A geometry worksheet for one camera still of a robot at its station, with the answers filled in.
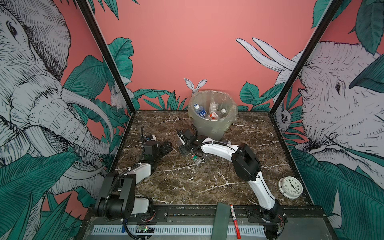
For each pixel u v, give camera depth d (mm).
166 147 832
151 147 698
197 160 900
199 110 935
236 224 713
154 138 838
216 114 953
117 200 422
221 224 702
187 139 746
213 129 906
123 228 678
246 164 554
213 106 985
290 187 799
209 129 912
